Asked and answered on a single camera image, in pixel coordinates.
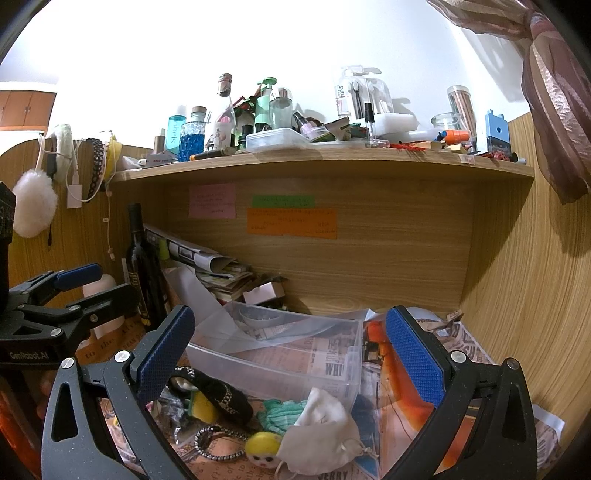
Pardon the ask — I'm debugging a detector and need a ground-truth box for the white fluffy pompom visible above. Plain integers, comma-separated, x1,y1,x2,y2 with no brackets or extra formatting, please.
13,169,58,238

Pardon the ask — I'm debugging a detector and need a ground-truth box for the green sticky note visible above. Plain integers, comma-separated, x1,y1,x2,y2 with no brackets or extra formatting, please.
252,195,315,209

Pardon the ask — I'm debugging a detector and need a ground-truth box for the yellow felt sponge ball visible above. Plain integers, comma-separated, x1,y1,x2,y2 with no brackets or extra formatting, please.
188,391,219,424

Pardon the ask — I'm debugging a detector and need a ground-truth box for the white cloth pouch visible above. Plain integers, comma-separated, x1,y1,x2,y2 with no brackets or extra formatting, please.
276,387,367,476

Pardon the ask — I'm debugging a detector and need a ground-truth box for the clear plastic storage bin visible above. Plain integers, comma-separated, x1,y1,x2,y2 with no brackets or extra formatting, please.
186,302,363,410

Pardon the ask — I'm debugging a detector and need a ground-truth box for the pink sticky note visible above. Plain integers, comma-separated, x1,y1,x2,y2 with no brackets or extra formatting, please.
188,183,236,220

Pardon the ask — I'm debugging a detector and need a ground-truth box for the stack of newspapers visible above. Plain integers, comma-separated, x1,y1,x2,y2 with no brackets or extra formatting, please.
144,225,256,302

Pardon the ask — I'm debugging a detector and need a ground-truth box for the dark wine bottle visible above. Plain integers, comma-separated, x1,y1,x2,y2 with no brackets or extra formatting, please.
125,203,169,331

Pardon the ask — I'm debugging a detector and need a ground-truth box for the blue box on shelf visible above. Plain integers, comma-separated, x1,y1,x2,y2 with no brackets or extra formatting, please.
485,110,511,156

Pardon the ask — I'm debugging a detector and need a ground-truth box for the yellow head felt doll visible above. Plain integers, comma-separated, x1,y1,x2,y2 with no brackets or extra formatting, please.
243,399,308,470

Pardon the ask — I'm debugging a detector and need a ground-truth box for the green pump bottle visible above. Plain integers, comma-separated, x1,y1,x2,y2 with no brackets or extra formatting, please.
254,77,276,133

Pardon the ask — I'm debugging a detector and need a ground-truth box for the black white braided cord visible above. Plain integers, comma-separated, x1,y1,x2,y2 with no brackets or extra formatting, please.
193,424,250,462

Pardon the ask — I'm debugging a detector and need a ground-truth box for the white mug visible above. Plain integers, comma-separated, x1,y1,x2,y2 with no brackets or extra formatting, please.
81,273,126,340

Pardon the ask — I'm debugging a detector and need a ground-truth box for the white plastic tray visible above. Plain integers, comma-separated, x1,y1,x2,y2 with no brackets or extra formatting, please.
246,128,311,153

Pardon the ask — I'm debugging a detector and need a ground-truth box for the newspaper print table mat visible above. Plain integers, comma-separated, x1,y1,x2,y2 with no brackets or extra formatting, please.
73,317,371,480

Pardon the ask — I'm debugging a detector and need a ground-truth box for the black fabric headband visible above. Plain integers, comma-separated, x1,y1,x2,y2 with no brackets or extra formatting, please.
166,366,253,427

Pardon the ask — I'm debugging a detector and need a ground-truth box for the orange poster paper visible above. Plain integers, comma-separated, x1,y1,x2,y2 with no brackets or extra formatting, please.
363,320,477,476

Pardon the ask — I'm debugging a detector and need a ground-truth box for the blue liquid bottle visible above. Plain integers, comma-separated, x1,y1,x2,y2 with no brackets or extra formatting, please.
177,106,207,162

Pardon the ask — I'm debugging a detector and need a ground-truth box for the wooden shelf board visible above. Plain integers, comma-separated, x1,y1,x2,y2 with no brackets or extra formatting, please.
114,146,535,184

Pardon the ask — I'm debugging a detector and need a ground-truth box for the orange sticky note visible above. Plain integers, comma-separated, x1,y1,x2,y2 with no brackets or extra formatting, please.
246,208,338,239

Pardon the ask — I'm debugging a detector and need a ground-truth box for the grey knit item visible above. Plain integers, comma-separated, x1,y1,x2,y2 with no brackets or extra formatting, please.
147,398,192,444

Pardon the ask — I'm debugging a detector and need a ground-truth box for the pink curtain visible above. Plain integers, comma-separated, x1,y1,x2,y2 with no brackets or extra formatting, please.
431,1,590,204

